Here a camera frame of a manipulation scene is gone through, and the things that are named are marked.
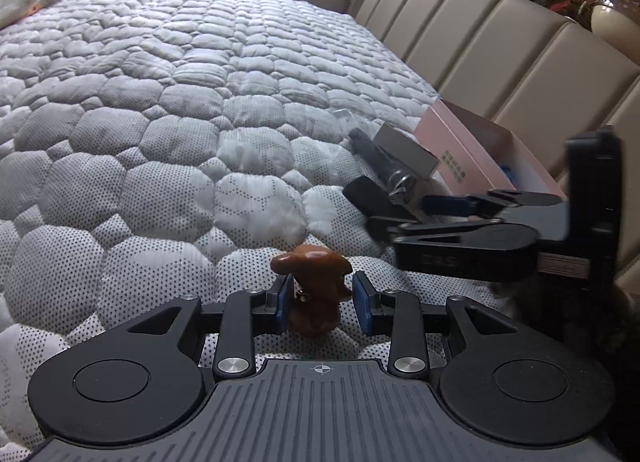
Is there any brown toy figurine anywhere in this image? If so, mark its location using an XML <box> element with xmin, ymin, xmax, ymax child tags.
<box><xmin>270</xmin><ymin>245</ymin><xmax>352</xmax><ymax>337</ymax></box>

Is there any black rectangular case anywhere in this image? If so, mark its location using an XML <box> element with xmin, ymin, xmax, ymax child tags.
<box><xmin>343</xmin><ymin>176</ymin><xmax>419</xmax><ymax>241</ymax></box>

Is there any pink cardboard box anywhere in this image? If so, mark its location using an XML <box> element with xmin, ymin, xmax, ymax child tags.
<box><xmin>413</xmin><ymin>100</ymin><xmax>565</xmax><ymax>197</ymax></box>

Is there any clear plastic bag item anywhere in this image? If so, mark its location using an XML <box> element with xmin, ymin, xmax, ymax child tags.
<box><xmin>333</xmin><ymin>110</ymin><xmax>421</xmax><ymax>206</ymax></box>

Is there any white grey small box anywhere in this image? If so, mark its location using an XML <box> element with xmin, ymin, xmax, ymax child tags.
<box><xmin>373</xmin><ymin>124</ymin><xmax>439</xmax><ymax>180</ymax></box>

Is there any quilted grey mattress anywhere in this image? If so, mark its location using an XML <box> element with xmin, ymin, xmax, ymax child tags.
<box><xmin>1</xmin><ymin>0</ymin><xmax>495</xmax><ymax>461</ymax></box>

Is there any beige padded headboard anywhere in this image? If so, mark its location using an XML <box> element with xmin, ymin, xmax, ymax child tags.
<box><xmin>355</xmin><ymin>0</ymin><xmax>639</xmax><ymax>293</ymax></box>

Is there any cream round lamp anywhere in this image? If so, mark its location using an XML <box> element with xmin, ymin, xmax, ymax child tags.
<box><xmin>591</xmin><ymin>0</ymin><xmax>640</xmax><ymax>64</ymax></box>

